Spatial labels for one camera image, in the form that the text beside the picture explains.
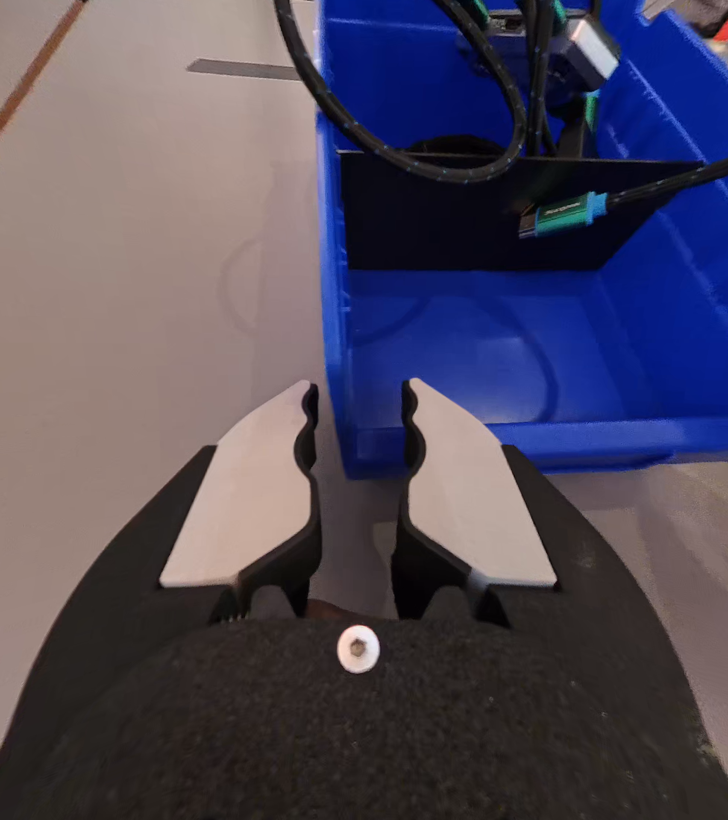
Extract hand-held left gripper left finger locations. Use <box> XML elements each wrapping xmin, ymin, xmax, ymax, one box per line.
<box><xmin>159</xmin><ymin>380</ymin><xmax>323</xmax><ymax>619</ymax></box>

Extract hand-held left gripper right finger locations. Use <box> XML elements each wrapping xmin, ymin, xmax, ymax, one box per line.
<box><xmin>392</xmin><ymin>377</ymin><xmax>559</xmax><ymax>620</ymax></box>

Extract grey desk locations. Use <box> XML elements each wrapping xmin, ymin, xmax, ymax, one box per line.
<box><xmin>0</xmin><ymin>0</ymin><xmax>728</xmax><ymax>820</ymax></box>

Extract black divider panel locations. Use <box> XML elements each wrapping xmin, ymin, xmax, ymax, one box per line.
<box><xmin>337</xmin><ymin>149</ymin><xmax>707</xmax><ymax>271</ymax></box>

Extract braided cable green plugs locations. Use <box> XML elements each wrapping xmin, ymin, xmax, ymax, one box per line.
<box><xmin>518</xmin><ymin>136</ymin><xmax>728</xmax><ymax>240</ymax></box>
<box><xmin>521</xmin><ymin>0</ymin><xmax>602</xmax><ymax>161</ymax></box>
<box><xmin>273</xmin><ymin>0</ymin><xmax>528</xmax><ymax>185</ymax></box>

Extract grey tape strip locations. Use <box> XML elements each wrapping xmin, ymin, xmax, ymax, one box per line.
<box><xmin>186</xmin><ymin>58</ymin><xmax>304</xmax><ymax>82</ymax></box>

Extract blue plastic bin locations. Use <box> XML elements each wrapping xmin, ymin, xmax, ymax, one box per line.
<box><xmin>314</xmin><ymin>0</ymin><xmax>728</xmax><ymax>480</ymax></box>

